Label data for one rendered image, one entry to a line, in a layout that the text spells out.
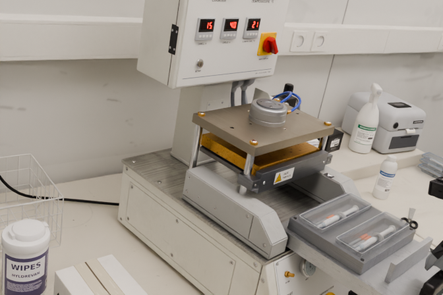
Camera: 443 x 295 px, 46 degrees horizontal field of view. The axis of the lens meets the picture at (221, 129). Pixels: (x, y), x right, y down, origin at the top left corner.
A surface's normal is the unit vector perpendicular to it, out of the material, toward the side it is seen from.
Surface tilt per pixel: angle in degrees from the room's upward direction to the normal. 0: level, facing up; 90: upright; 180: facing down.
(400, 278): 0
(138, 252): 0
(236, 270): 90
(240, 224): 90
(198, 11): 90
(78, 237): 0
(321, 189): 90
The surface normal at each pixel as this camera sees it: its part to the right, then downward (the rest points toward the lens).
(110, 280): 0.16, -0.91
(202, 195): -0.70, 0.15
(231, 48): 0.69, 0.38
